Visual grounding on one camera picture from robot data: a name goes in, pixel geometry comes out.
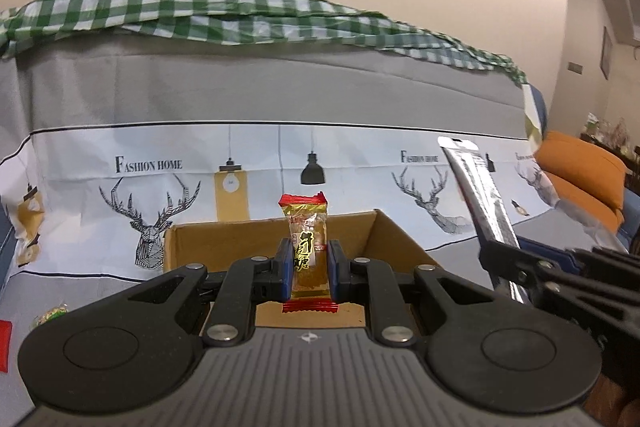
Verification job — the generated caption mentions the silver foil snack packet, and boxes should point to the silver foil snack packet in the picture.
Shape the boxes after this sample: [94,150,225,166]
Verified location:
[436,135,532,306]

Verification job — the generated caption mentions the round puffed rice cake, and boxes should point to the round puffed rice cake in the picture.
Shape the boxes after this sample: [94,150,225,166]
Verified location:
[30,303,68,329]

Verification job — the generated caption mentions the red snack packet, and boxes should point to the red snack packet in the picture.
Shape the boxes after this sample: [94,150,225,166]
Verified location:
[0,320,13,373]

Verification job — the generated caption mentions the small golden red candy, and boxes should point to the small golden red candy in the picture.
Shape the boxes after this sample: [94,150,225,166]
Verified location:
[279,192,338,313]

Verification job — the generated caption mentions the orange cushion lower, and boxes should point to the orange cushion lower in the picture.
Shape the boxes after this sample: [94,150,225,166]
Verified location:
[547,172,624,233]

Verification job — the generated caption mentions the orange cushion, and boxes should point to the orange cushion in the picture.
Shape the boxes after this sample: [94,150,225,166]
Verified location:
[535,131,627,210]
[547,172,624,233]

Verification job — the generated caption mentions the orange cushion upper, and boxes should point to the orange cushion upper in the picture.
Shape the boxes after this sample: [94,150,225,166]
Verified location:
[535,131,627,210]

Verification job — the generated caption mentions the blue sofa armrest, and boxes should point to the blue sofa armrest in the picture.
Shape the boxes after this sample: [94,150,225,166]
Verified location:
[0,209,16,291]

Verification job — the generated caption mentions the blue cushion far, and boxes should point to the blue cushion far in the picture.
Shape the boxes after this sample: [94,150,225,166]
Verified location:
[522,83,548,150]

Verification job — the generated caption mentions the brown cardboard box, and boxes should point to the brown cardboard box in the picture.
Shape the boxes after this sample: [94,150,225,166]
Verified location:
[164,209,435,329]

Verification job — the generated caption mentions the grey deer print sofa cover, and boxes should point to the grey deer print sofa cover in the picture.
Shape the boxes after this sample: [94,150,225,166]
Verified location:
[0,28,626,427]

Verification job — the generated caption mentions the green checkered cloth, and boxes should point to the green checkered cloth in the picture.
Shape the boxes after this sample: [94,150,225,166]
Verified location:
[1,0,527,86]

